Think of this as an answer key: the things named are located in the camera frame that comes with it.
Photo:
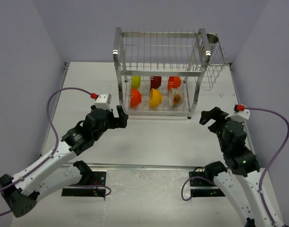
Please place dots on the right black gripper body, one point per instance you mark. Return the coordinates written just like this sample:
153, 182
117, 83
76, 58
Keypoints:
220, 133

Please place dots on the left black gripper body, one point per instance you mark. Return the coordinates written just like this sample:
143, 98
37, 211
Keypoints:
107, 126

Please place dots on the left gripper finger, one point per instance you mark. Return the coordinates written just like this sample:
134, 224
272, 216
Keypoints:
122, 117
111, 119

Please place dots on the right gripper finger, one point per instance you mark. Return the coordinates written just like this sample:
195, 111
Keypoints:
215, 127
214, 114

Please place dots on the yellow bowl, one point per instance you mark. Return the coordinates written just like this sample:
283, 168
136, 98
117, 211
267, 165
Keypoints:
155, 98

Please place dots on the white floral bowl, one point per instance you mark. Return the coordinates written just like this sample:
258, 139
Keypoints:
176, 97

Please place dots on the orange bowl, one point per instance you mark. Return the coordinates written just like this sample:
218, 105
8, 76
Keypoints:
173, 82
136, 98

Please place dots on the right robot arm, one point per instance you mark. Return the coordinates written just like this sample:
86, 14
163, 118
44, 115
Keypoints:
240, 176

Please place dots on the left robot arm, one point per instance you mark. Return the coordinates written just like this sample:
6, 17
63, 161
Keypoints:
25, 189

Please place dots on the steel two-tier dish rack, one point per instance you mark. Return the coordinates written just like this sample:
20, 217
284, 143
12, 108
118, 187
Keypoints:
164, 54

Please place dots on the lime green bowl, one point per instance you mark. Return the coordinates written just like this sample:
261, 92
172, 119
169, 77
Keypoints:
135, 82

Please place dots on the dark red bowl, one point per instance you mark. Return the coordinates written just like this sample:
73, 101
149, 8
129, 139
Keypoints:
155, 82

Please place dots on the steel utensil cup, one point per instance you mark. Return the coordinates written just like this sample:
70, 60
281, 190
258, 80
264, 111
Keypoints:
213, 39

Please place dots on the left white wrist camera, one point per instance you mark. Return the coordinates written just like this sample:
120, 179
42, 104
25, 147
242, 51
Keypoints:
103, 101

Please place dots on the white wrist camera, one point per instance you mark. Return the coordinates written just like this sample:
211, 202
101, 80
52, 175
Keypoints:
103, 101
240, 116

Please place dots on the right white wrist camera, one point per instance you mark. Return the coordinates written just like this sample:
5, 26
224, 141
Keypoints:
240, 116

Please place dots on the wire cutlery basket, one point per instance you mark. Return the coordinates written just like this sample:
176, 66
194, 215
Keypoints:
216, 64

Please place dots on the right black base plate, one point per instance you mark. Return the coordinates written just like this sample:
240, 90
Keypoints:
201, 188

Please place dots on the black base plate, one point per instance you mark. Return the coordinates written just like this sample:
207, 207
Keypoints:
97, 182
201, 188

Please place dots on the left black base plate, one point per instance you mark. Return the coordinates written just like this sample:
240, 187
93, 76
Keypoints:
97, 182

